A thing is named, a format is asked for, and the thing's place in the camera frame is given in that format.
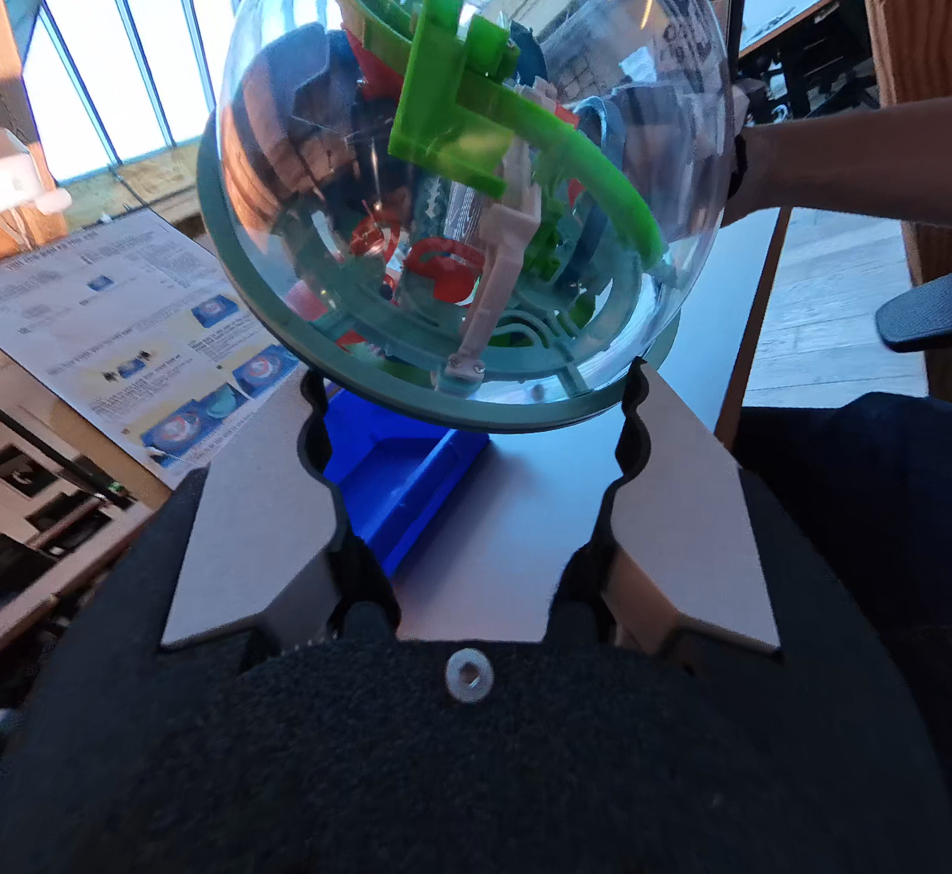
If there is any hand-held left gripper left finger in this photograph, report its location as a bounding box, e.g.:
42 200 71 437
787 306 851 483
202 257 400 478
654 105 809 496
158 368 351 652

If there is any wooden post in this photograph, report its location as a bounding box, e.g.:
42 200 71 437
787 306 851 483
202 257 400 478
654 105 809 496
854 0 952 403

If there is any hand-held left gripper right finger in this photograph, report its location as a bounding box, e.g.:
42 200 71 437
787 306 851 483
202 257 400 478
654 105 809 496
598 359 782 655

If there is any person's right forearm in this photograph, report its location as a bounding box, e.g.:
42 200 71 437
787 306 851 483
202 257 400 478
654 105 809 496
721 97 952 230

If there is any black chair armrest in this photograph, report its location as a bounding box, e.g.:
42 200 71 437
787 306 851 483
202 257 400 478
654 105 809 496
875 275 952 354

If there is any large grid window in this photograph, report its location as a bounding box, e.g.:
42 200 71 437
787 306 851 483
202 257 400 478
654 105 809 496
0 0 298 185

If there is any blue plastic bin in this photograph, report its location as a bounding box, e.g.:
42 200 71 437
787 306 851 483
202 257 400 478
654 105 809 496
322 387 493 579

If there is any clear plastic maze ball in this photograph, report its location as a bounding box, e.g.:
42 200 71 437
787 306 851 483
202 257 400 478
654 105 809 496
197 0 745 436

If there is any printed instruction sheet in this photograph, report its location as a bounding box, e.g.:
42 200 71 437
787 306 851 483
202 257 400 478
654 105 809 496
0 208 307 490

